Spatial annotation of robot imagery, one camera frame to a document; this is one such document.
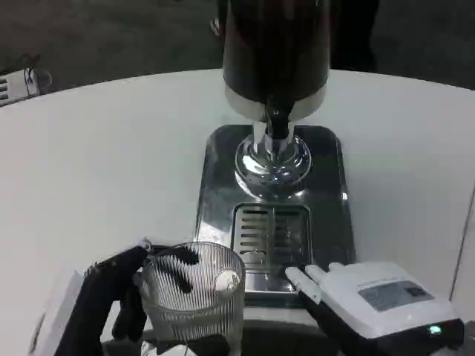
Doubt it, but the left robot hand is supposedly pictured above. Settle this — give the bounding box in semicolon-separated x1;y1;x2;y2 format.
29;237;246;356

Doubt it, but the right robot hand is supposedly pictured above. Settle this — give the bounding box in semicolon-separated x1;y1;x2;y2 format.
284;261;465;356

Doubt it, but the clear ribbed glass cup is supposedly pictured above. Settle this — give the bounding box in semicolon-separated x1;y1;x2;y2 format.
139;241;246;349

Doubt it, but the steel slotted drip grid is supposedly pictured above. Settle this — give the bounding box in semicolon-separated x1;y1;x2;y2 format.
232;202;312;268

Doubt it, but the steel drip tray base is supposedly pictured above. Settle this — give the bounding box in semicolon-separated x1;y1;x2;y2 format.
194;124;356;309

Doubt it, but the white box device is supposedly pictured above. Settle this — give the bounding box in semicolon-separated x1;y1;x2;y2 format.
0;69;40;100

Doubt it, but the dark drink dispenser with tap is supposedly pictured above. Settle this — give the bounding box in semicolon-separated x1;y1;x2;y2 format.
221;0;332;187

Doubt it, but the thin dark cable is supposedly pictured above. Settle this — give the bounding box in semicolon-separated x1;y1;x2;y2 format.
20;54;53;94

